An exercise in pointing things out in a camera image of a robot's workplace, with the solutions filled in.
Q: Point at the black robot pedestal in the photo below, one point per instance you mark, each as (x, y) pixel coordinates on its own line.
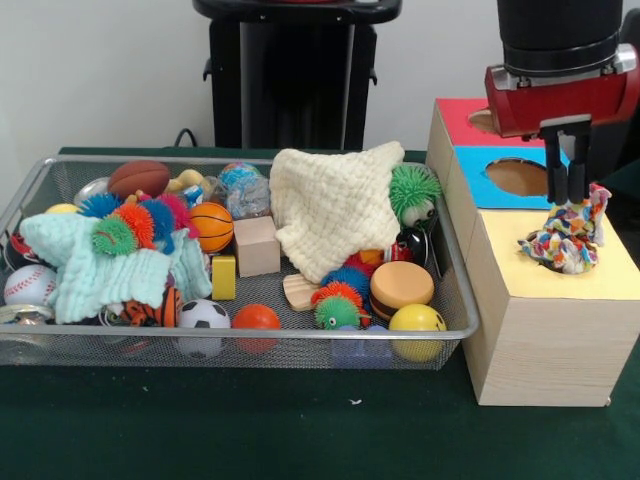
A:
(290, 75)

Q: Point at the plain orange ball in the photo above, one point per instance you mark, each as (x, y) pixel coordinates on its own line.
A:
(256, 317)

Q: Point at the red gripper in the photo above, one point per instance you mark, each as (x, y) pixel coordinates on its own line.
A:
(565, 102)

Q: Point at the green spiky ball toy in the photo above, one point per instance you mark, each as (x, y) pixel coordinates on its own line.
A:
(415, 187)

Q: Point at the yellow smiley ball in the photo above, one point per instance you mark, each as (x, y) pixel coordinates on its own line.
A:
(415, 317)

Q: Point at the cream knitted cloth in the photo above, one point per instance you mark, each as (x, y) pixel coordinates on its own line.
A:
(340, 210)

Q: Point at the wooden box with three holes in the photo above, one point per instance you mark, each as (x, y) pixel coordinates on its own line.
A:
(545, 340)

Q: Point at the mint green knitted cloth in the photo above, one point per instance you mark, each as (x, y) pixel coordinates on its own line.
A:
(90, 270)

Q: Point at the toy burger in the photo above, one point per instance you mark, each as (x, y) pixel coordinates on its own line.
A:
(401, 287)

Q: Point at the multicoloured patterned cloth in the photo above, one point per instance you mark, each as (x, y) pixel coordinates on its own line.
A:
(565, 245)

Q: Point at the small orange basketball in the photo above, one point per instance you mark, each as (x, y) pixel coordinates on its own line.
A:
(212, 227)

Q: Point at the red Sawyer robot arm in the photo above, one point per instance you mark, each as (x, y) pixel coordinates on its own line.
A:
(560, 35)

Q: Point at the small soccer ball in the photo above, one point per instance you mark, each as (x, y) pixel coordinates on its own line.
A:
(203, 312)

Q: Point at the long multicoloured spiky caterpillar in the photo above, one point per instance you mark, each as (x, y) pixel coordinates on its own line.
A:
(130, 222)

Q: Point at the clear mesh bin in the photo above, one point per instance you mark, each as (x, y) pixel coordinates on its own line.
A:
(300, 350)

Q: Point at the green-headed spiky caterpillar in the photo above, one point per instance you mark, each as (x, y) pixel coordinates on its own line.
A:
(334, 305)

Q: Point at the black panel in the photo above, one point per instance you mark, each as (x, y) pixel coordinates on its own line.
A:
(625, 150)

